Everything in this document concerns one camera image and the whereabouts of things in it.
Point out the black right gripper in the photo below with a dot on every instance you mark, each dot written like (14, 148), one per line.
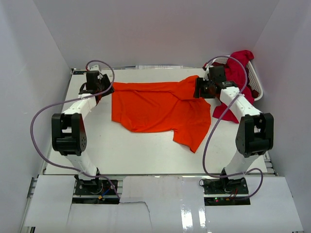
(199, 84)

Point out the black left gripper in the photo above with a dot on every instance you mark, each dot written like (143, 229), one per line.
(105, 79)

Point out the orange t shirt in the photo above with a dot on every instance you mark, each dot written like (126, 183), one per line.
(161, 107)

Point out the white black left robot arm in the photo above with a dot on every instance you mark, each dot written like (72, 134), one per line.
(69, 134)

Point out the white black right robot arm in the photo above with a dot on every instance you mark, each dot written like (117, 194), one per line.
(254, 137)

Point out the pink magenta t shirt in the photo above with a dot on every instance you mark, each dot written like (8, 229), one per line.
(235, 73)

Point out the maroon t shirt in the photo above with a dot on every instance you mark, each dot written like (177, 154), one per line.
(254, 93)

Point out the white perforated laundry basket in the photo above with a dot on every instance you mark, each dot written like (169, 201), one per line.
(254, 80)

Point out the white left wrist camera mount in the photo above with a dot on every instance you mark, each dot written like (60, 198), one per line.
(96, 68)

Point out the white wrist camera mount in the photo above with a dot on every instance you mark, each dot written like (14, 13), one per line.
(206, 70)
(96, 68)

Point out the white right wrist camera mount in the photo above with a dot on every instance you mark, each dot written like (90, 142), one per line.
(206, 70)

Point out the printed paper sheet at wall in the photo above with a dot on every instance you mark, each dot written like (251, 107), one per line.
(140, 67)

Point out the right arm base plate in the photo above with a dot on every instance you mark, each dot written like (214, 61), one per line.
(224, 193)

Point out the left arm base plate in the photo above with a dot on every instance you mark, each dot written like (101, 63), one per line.
(96, 194)

